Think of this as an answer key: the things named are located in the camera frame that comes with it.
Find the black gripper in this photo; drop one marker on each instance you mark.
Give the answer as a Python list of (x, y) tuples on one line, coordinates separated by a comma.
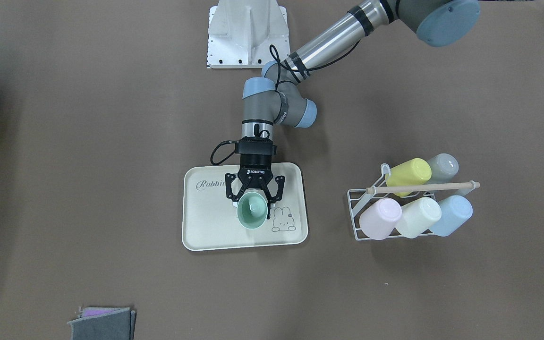
[(254, 166)]

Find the green plastic cup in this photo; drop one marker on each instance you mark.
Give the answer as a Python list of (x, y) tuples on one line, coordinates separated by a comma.
[(252, 210)]

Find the white rabbit print tray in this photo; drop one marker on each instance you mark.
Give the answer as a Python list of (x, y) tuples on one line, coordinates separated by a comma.
[(209, 216)]

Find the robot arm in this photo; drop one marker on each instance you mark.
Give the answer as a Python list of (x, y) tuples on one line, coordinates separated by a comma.
[(274, 98)]

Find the pink plastic cup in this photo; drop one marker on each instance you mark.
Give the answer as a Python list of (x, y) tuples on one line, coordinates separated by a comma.
[(379, 220)]

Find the yellow plastic cup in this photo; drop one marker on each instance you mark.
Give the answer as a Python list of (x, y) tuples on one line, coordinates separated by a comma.
[(410, 173)]

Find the cream white plastic cup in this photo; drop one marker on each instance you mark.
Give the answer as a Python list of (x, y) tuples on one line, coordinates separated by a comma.
[(418, 216)]

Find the grey translucent plastic cup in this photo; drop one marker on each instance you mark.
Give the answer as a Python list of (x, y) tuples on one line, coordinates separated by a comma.
[(443, 168)]

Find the light blue plastic cup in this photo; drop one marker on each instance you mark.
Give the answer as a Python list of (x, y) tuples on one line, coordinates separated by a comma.
[(455, 211)]

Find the folded grey cloth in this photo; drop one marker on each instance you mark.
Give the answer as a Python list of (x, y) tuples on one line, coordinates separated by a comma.
[(103, 323)]

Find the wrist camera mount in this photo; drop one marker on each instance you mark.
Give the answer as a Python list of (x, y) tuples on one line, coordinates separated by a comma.
[(256, 146)]

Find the white wire cup rack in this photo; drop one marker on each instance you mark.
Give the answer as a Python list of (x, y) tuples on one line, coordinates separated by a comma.
[(359, 200)]

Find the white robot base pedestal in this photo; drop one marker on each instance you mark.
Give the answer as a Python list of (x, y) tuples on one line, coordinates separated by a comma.
[(241, 32)]

